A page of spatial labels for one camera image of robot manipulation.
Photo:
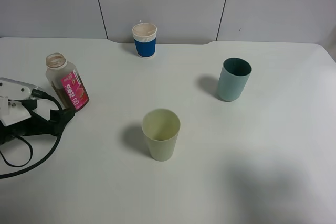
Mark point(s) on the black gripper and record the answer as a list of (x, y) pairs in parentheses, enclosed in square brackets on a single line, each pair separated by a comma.
[(37, 125)]

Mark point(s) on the clear bottle with pink label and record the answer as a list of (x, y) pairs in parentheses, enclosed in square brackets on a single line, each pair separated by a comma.
[(66, 81)]

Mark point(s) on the pale green plastic cup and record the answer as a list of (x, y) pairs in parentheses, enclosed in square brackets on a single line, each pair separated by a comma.
[(161, 128)]

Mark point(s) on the blue sleeved paper cup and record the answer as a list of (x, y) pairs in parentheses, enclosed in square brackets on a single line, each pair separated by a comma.
[(144, 35)]

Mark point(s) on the teal plastic cup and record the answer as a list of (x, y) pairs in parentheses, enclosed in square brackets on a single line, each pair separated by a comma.
[(233, 78)]

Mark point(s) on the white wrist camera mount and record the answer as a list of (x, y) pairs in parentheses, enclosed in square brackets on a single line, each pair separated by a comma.
[(12, 94)]

